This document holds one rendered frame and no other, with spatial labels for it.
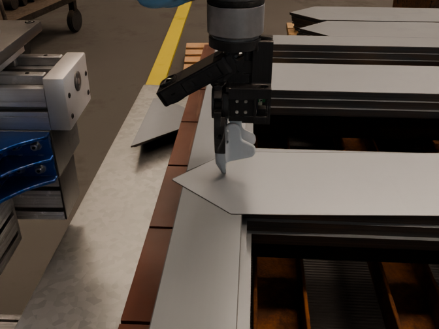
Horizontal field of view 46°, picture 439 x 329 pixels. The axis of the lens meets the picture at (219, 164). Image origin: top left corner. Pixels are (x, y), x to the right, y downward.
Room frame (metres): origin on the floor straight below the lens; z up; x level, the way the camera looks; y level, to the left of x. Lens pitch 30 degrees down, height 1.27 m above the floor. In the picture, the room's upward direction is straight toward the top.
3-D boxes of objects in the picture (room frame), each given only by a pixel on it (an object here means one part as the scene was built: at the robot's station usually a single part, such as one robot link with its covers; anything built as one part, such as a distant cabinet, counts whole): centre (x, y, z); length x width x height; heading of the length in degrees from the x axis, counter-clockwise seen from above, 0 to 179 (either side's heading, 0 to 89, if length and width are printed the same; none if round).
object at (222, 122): (0.66, 0.00, 0.96); 0.05 x 0.02 x 0.09; 176
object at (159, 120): (1.24, 0.13, 0.70); 0.39 x 0.12 x 0.04; 176
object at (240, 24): (0.68, -0.02, 1.10); 0.08 x 0.08 x 0.05
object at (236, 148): (0.67, -0.02, 0.92); 0.06 x 0.03 x 0.09; 86
